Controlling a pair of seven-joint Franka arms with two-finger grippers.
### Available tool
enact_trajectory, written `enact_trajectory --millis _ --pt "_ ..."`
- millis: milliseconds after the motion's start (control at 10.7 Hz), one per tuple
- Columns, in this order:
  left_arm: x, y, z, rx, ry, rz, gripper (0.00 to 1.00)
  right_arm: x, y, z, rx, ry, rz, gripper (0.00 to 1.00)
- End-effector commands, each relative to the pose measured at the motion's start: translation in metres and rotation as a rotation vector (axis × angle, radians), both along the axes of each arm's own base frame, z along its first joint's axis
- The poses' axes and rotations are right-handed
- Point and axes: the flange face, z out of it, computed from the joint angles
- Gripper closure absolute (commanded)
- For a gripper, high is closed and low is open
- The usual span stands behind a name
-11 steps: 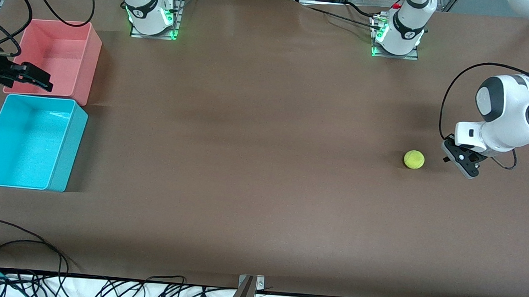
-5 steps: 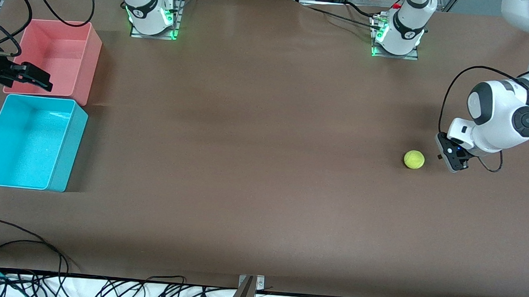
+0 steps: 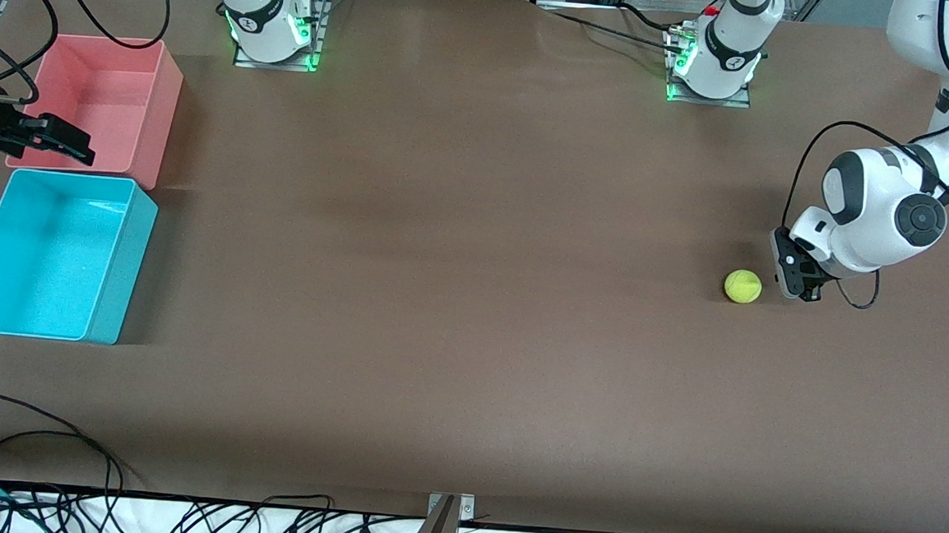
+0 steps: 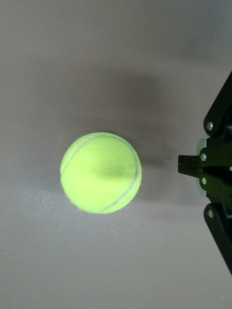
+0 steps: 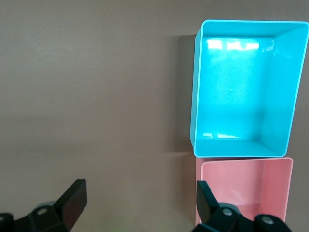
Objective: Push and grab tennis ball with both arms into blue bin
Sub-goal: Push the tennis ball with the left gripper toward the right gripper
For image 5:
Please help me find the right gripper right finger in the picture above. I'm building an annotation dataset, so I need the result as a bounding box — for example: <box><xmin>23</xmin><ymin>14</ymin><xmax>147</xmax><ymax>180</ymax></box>
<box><xmin>192</xmin><ymin>180</ymin><xmax>294</xmax><ymax>232</ymax></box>

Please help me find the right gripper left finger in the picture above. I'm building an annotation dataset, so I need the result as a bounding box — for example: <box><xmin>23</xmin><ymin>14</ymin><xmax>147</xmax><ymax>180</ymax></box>
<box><xmin>0</xmin><ymin>179</ymin><xmax>88</xmax><ymax>232</ymax></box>

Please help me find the pink plastic bin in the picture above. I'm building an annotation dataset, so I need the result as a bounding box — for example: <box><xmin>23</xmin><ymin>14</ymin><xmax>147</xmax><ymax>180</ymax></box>
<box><xmin>194</xmin><ymin>156</ymin><xmax>294</xmax><ymax>229</ymax></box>

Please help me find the blue plastic bin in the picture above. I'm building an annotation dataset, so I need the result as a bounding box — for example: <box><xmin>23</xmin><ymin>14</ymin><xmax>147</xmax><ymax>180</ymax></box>
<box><xmin>189</xmin><ymin>19</ymin><xmax>309</xmax><ymax>159</ymax></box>

